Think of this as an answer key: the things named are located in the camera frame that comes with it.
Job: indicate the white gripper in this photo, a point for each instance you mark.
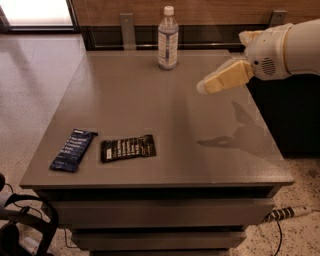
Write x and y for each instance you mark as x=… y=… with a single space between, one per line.
x=266 y=55

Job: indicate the black chocolate rxbar wrapper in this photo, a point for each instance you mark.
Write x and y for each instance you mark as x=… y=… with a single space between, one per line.
x=128 y=148

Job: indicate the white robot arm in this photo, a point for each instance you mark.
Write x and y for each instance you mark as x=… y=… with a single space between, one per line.
x=302 y=49

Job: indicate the blue blueberry rxbar wrapper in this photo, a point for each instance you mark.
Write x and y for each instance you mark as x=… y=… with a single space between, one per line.
x=73 y=151

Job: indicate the clear plastic water bottle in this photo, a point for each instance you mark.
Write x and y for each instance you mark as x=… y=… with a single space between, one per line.
x=168 y=31

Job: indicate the grey drawer cabinet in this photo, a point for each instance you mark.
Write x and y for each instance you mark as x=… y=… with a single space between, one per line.
x=216 y=171

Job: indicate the right metal wall bracket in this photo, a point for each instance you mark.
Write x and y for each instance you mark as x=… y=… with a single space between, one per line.
x=277 y=18

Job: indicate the metal wall bracket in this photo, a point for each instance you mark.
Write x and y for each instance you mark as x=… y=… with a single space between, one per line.
x=277 y=18
x=128 y=31

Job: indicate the left metal wall bracket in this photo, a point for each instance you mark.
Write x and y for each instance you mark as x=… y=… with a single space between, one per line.
x=128 y=31

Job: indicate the striped cable plug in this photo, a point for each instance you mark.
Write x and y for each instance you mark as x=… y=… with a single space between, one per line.
x=287 y=213

